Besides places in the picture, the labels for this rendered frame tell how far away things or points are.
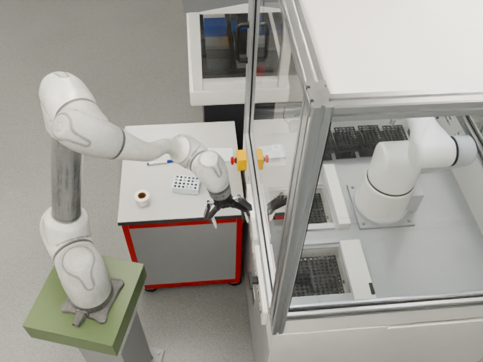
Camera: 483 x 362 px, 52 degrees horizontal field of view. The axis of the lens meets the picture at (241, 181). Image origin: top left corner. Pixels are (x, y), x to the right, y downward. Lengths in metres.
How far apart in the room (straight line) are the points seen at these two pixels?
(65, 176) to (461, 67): 1.19
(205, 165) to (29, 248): 1.78
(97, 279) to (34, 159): 2.06
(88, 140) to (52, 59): 3.22
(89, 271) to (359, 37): 1.15
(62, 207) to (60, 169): 0.17
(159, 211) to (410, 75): 1.49
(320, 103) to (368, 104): 0.09
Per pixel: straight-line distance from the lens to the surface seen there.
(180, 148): 1.82
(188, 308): 2.87
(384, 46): 1.15
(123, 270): 2.03
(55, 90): 1.50
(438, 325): 1.99
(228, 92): 2.64
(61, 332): 1.97
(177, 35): 4.66
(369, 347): 2.07
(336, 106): 0.93
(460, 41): 1.23
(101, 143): 1.40
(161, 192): 2.35
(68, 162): 1.64
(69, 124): 1.37
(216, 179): 1.76
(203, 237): 2.42
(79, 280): 1.77
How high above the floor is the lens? 2.59
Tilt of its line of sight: 50 degrees down
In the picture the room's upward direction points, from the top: 2 degrees clockwise
